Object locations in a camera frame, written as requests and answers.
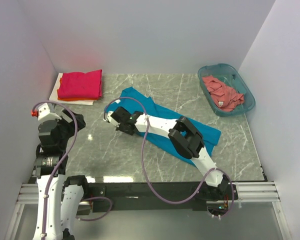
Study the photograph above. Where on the folded white t-shirt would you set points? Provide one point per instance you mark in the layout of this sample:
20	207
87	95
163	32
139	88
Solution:
54	95

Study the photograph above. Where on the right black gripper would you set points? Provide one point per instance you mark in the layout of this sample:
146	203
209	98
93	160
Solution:
120	129

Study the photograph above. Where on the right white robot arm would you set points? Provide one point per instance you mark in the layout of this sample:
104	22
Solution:
185	138

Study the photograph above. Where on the teal plastic basket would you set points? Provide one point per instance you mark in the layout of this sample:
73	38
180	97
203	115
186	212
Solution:
230	76

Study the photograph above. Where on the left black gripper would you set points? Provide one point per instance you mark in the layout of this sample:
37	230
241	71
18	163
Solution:
71	124

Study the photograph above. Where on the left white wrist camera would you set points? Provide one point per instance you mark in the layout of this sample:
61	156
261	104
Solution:
45	112

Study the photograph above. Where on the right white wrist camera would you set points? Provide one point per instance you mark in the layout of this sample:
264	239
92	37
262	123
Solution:
110	119

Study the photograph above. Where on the blue t-shirt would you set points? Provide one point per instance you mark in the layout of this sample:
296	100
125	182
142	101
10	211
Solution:
161	121

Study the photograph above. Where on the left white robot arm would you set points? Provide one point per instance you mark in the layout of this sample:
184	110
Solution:
58	196

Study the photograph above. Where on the black base beam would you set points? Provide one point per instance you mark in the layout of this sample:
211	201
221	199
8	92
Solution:
133	196

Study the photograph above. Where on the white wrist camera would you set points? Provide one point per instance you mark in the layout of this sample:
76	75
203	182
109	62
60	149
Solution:
110	119
45	112

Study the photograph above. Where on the aluminium frame rail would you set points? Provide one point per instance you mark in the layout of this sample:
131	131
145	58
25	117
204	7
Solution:
105	155

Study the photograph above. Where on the folded magenta t-shirt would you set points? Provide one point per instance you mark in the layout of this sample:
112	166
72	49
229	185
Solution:
81	85

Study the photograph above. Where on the salmon pink t-shirt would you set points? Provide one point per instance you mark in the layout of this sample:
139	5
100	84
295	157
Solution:
224	97

